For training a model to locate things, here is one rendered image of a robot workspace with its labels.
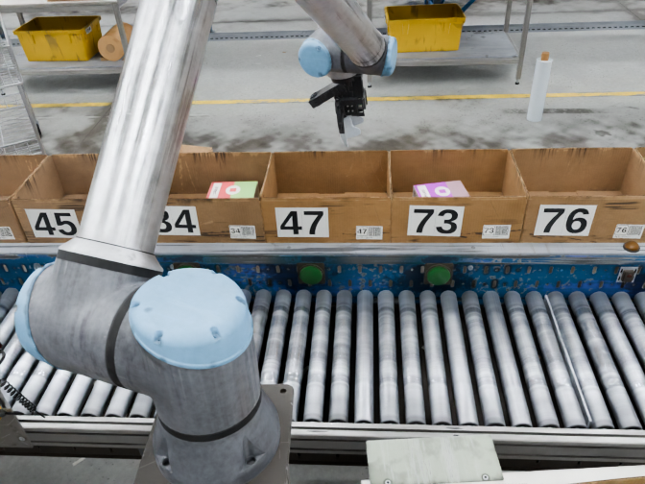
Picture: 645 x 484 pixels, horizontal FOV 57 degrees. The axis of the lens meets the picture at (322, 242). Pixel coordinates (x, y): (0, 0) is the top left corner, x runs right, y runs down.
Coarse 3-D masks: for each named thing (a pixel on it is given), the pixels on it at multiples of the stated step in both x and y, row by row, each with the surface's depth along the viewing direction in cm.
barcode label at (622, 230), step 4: (616, 228) 174; (620, 228) 174; (624, 228) 174; (628, 228) 174; (632, 228) 174; (636, 228) 173; (640, 228) 173; (616, 232) 175; (620, 232) 175; (624, 232) 175; (628, 232) 175; (632, 232) 175; (636, 232) 174; (640, 232) 174; (616, 236) 176; (620, 236) 176; (624, 236) 176; (628, 236) 175; (632, 236) 175; (636, 236) 175; (640, 236) 175
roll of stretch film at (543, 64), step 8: (544, 56) 413; (536, 64) 419; (544, 64) 414; (536, 72) 421; (544, 72) 417; (536, 80) 423; (544, 80) 420; (536, 88) 426; (544, 88) 424; (536, 96) 429; (544, 96) 429; (536, 104) 432; (528, 112) 440; (536, 112) 435; (536, 120) 439
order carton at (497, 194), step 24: (408, 168) 199; (432, 168) 199; (456, 168) 198; (480, 168) 198; (504, 168) 197; (408, 192) 204; (480, 192) 202; (504, 192) 198; (408, 216) 176; (480, 216) 175; (504, 216) 174; (408, 240) 182; (432, 240) 181; (456, 240) 181; (480, 240) 180; (504, 240) 179
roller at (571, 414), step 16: (528, 304) 180; (544, 304) 178; (544, 320) 172; (544, 336) 167; (544, 352) 163; (560, 352) 162; (560, 368) 157; (560, 384) 153; (560, 400) 150; (576, 400) 149; (576, 416) 145
